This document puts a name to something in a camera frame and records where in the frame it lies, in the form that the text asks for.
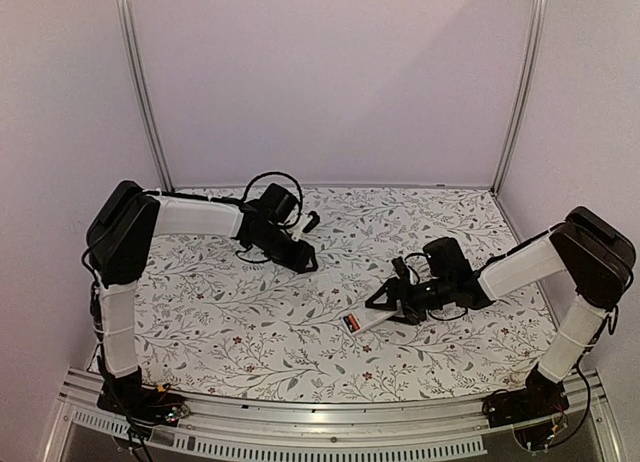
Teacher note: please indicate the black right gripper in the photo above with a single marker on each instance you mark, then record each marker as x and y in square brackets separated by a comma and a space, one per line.
[401, 296]

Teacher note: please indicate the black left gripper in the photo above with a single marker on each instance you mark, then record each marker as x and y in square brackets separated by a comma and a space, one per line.
[298, 260]

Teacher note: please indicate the white remote control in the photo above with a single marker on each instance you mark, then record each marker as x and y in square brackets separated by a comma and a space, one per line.
[367, 318]

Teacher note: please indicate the orange battery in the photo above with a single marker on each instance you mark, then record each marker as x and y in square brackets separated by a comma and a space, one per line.
[354, 320]

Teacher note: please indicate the dark purple battery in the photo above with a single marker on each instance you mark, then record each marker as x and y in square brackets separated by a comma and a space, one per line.
[350, 326]

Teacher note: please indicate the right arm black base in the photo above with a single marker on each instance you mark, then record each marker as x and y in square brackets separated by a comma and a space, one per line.
[534, 405]

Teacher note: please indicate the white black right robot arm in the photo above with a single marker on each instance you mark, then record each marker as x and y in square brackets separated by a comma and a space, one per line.
[597, 257]

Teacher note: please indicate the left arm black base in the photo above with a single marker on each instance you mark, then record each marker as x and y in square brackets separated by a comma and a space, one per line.
[149, 406]

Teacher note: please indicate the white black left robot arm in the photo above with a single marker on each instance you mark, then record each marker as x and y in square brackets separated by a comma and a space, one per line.
[120, 237]

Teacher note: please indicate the floral patterned table mat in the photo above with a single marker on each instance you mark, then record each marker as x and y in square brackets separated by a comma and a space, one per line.
[204, 320]

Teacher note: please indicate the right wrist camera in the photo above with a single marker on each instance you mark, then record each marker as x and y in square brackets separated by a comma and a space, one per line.
[405, 272]

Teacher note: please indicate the aluminium front rail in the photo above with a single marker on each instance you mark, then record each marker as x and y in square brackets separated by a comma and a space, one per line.
[228, 429]

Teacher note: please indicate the left aluminium frame post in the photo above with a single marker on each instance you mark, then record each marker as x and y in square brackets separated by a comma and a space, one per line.
[141, 90]

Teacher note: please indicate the aluminium frame post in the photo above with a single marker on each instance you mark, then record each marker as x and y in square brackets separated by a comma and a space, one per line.
[525, 81]
[141, 90]

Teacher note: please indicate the right aluminium frame post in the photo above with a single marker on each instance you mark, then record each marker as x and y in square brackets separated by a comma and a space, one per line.
[525, 81]

